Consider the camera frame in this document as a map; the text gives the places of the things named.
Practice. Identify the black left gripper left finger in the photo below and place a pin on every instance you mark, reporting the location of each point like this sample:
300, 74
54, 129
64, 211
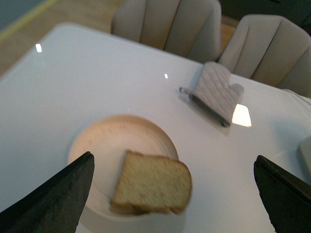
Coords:
56, 205

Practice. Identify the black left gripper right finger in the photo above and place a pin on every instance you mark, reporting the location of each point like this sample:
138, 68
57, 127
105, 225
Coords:
286, 198

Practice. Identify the top bread slice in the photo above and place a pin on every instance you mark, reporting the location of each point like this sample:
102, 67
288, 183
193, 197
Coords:
151, 184

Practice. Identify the round beige plate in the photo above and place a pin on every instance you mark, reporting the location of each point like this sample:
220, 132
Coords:
108, 139

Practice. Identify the white folded cloth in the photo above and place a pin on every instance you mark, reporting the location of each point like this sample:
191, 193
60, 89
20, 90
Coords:
297, 96

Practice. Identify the grey quilted oven mitt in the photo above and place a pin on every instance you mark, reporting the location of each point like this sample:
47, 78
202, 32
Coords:
214, 94

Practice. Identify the right beige upholstered chair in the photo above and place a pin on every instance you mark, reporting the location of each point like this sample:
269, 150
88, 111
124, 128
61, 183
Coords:
272, 50

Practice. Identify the beige upholstered chair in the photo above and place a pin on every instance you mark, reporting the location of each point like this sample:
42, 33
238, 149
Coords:
272, 50
187, 28

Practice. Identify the left beige upholstered chair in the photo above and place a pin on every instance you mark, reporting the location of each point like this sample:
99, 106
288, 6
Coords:
187, 28

